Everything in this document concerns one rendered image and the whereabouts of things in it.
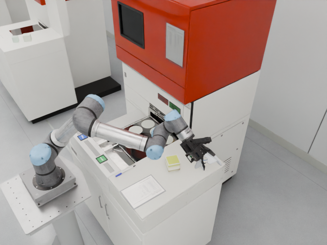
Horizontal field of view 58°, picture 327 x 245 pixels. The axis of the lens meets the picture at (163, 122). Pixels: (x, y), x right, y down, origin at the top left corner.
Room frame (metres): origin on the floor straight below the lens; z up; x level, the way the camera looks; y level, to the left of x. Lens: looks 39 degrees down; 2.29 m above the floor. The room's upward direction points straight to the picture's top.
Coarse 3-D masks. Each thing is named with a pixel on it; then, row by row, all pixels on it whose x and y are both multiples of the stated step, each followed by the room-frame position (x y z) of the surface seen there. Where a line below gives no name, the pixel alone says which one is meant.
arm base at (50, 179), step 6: (54, 168) 1.18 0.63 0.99; (36, 174) 1.14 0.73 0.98; (42, 174) 1.13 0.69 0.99; (48, 174) 1.14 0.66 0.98; (54, 174) 1.16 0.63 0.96; (60, 174) 1.19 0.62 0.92; (36, 180) 1.13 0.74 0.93; (42, 180) 1.13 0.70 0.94; (48, 180) 1.12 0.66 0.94; (54, 180) 1.14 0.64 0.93; (42, 186) 1.11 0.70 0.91; (48, 186) 1.11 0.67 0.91
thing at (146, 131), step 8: (144, 120) 1.75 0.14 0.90; (152, 120) 1.75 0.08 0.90; (128, 128) 1.65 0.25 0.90; (144, 128) 1.65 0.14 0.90; (120, 144) 1.48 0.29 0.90; (168, 144) 1.48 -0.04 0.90; (128, 152) 1.40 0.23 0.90; (136, 152) 1.41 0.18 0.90; (144, 152) 1.41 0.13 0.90; (136, 160) 1.33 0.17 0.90
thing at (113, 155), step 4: (108, 144) 1.50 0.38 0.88; (112, 152) 1.42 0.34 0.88; (112, 156) 1.39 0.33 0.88; (116, 156) 1.39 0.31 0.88; (112, 160) 1.35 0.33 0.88; (116, 160) 1.35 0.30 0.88; (120, 160) 1.35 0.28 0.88; (116, 164) 1.31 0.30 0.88; (120, 164) 1.31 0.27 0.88; (124, 164) 1.31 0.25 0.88; (120, 168) 1.28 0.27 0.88; (124, 168) 1.28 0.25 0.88
